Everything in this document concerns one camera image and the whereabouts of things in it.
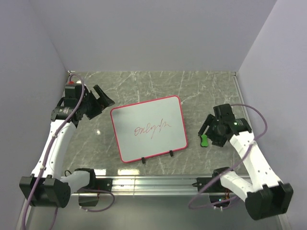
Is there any purple cable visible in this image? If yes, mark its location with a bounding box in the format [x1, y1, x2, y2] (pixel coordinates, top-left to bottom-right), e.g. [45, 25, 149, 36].
[21, 74, 116, 230]
[188, 103, 269, 210]

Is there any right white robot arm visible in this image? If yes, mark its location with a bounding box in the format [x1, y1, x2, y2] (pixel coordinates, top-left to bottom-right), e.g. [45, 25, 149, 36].
[198, 103, 294, 220]

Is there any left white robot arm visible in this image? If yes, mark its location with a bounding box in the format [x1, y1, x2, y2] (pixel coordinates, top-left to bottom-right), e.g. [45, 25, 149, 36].
[19, 81, 114, 208]

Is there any aluminium mounting rail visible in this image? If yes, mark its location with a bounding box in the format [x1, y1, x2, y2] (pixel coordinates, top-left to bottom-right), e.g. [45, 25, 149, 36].
[96, 174, 212, 196]

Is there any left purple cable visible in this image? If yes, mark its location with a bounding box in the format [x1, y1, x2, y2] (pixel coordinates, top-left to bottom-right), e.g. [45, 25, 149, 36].
[21, 74, 116, 230]

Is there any green whiteboard eraser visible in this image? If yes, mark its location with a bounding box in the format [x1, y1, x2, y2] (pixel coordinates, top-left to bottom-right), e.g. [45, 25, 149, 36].
[200, 134, 209, 148]

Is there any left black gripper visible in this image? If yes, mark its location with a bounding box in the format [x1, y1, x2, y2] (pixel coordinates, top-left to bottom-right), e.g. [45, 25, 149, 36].
[79, 85, 114, 120]

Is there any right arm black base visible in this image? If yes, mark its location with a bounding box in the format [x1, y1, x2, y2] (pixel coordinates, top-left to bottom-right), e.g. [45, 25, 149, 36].
[192, 176, 225, 194]

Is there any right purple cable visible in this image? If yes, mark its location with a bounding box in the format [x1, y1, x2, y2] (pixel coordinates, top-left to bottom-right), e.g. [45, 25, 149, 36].
[188, 103, 269, 210]

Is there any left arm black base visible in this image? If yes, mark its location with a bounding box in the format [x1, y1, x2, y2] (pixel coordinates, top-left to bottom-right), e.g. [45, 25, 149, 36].
[77, 177, 113, 193]

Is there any pink-framed whiteboard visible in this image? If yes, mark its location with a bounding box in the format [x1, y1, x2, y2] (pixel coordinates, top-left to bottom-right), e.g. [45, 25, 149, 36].
[110, 95, 188, 163]

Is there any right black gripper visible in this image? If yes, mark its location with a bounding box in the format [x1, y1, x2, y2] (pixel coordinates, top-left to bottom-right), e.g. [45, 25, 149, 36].
[198, 114, 227, 148]

